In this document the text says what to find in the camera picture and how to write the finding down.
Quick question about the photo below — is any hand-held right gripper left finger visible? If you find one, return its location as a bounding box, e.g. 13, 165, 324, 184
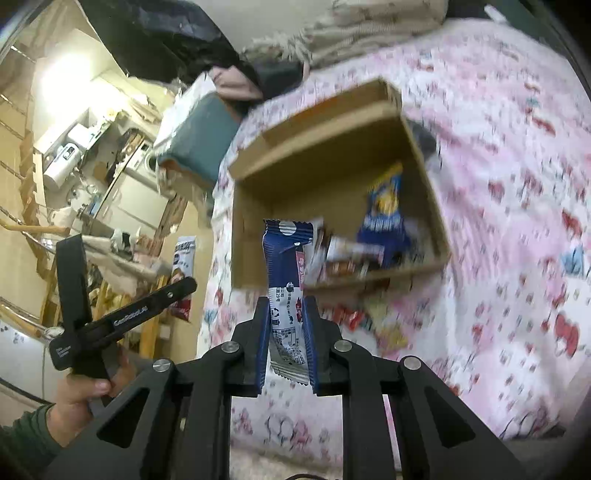
44, 296, 271, 480

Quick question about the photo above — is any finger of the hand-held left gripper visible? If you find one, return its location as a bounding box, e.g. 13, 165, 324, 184
151, 276, 198, 320
55, 234, 90, 336

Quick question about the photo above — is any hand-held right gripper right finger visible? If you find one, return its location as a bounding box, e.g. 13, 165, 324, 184
303, 295, 527, 480

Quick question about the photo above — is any white rice cake packet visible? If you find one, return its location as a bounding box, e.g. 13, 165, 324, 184
168, 236, 198, 322

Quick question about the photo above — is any blue and white snack packet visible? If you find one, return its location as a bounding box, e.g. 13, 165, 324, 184
262, 218, 315, 387

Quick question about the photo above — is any blue chips packet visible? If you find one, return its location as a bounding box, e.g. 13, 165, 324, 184
356, 161, 413, 269

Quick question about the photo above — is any cardboard box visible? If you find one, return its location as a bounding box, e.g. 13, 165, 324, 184
228, 78, 452, 292

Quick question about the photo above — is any person's left forearm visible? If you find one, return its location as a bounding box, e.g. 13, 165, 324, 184
0, 404, 64, 480

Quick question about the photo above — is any person's left hand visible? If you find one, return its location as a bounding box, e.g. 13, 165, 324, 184
48, 350, 140, 446

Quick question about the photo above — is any red snack packet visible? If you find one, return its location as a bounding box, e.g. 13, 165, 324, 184
332, 306, 371, 332

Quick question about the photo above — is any wooden rack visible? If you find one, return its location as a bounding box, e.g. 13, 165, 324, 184
39, 272, 172, 358

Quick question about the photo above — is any yellow snack packet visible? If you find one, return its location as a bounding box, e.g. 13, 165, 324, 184
375, 318, 411, 350

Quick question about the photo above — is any white wafer packet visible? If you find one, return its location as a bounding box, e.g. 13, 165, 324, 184
305, 219, 327, 283

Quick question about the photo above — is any brown snack packet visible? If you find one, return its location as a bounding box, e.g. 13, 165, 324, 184
323, 235, 387, 278

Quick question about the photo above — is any white cabinet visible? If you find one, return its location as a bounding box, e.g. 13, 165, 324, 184
99, 173, 170, 230

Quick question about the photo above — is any white washing machine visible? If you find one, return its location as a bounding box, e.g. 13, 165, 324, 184
139, 144, 174, 186

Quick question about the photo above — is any teal cushion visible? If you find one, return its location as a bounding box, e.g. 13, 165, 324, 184
157, 92, 242, 195

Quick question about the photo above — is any white plastic bag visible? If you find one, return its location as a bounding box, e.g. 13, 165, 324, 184
154, 74, 218, 151

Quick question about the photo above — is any pink cartoon printed bed sheet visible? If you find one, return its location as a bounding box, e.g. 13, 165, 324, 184
198, 18, 591, 455

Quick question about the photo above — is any dark clothes pile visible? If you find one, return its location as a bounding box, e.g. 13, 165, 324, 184
92, 0, 306, 100

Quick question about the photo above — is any beige blanket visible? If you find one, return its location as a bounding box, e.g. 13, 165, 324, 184
240, 0, 450, 71

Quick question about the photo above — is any white wall appliance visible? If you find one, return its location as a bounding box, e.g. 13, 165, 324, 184
43, 143, 82, 191

